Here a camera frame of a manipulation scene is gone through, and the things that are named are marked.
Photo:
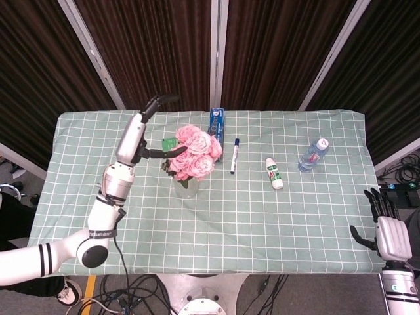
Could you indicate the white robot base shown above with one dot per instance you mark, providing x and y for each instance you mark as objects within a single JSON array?
[{"x": 203, "y": 295}]

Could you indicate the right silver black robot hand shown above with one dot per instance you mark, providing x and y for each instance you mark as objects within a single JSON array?
[{"x": 393, "y": 239}]

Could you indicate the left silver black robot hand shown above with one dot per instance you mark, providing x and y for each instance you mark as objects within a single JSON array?
[{"x": 129, "y": 144}]

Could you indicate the white blue marker pen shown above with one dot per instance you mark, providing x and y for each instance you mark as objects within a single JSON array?
[{"x": 234, "y": 155}]

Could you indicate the green paper packet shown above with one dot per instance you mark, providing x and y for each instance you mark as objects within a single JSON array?
[{"x": 169, "y": 144}]

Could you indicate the grey aluminium frame rail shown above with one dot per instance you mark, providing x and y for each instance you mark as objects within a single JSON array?
[
  {"x": 19, "y": 159},
  {"x": 398, "y": 154}
]

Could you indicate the grey aluminium frame post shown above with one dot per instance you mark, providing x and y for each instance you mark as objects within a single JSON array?
[
  {"x": 329, "y": 59},
  {"x": 218, "y": 49},
  {"x": 95, "y": 59}
]

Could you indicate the clear glass cup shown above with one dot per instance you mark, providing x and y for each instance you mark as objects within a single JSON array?
[{"x": 190, "y": 192}]

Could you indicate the black power strip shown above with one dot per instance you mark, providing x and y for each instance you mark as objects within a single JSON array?
[{"x": 398, "y": 188}]

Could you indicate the pink artificial flower bouquet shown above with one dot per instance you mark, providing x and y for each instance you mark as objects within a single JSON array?
[{"x": 197, "y": 151}]

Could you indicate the clear plastic water bottle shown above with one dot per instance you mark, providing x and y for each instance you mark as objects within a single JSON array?
[{"x": 313, "y": 157}]

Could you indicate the dark brown pleated curtain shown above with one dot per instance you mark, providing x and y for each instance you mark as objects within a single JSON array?
[
  {"x": 387, "y": 65},
  {"x": 157, "y": 49},
  {"x": 33, "y": 65},
  {"x": 272, "y": 49}
]

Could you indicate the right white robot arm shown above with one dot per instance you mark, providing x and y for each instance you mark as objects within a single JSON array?
[{"x": 400, "y": 288}]

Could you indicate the blue rectangular box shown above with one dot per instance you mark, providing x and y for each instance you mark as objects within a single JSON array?
[{"x": 217, "y": 119}]

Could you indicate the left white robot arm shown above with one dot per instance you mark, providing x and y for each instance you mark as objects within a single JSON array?
[{"x": 101, "y": 218}]

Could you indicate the green checked tablecloth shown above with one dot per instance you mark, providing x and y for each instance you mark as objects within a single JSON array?
[{"x": 246, "y": 229}]

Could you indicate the white black sneaker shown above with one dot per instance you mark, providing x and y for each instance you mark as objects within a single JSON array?
[{"x": 70, "y": 290}]

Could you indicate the small white green-label bottle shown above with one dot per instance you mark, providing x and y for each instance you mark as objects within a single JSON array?
[{"x": 275, "y": 175}]

